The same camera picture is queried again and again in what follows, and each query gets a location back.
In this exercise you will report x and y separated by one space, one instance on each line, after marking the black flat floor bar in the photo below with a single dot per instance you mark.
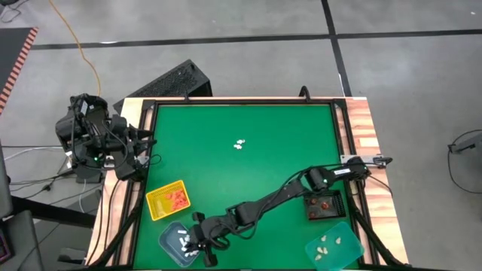
52 212

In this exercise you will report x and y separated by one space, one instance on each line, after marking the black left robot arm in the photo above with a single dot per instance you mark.
79 128

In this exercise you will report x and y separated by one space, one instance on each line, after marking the teal plastic tray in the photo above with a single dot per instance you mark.
342 256

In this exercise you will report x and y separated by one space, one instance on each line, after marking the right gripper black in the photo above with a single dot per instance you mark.
207 233

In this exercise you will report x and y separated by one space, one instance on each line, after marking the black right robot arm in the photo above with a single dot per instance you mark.
286 192

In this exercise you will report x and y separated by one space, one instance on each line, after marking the dark device with screen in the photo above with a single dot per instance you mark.
4 248

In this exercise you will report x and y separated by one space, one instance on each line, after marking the yellow slotted plastic basket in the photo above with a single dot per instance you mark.
158 207

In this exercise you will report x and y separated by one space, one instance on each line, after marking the black floor tape strip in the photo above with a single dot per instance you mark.
333 41
188 40

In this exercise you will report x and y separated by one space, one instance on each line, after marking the black perforated computer case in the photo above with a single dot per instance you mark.
169 83

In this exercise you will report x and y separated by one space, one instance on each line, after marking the green table mat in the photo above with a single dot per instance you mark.
263 124

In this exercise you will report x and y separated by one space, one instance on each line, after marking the black slotted plastic basket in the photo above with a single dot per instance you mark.
335 212

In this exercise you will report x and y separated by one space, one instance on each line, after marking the black mat with striped edge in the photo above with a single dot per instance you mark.
11 49

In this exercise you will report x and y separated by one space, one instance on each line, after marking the grey metal stand foot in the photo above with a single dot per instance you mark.
467 145

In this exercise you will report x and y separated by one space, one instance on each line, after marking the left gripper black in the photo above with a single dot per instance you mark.
120 133

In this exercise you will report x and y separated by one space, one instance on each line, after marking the grey upright panel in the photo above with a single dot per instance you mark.
4 180

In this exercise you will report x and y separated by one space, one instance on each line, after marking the black diagonal frame strut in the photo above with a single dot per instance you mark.
118 237
373 233

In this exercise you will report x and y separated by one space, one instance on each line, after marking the blue-grey plastic tray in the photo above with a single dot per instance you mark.
169 242

